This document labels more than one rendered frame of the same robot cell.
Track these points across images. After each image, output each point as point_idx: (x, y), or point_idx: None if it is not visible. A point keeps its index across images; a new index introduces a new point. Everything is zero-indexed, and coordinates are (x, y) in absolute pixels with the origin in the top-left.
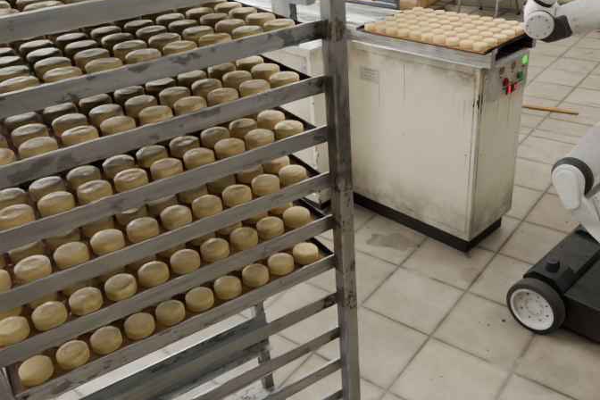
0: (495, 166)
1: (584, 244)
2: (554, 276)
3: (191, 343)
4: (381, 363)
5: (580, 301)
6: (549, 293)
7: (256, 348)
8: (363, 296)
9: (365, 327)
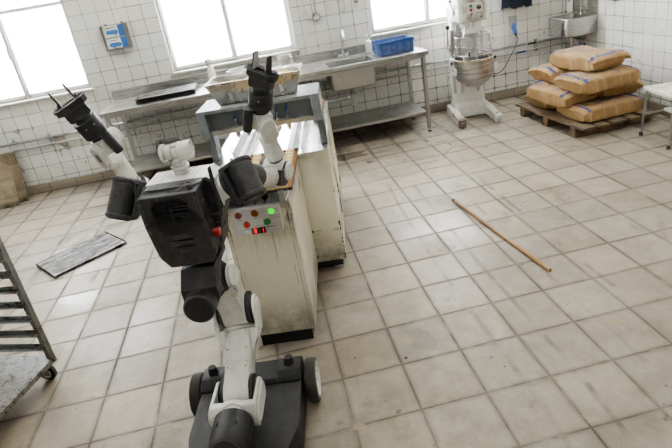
0: (271, 286)
1: (266, 370)
2: (205, 378)
3: (96, 325)
4: (125, 382)
5: (200, 403)
6: (192, 387)
7: (32, 333)
8: (179, 342)
9: (152, 359)
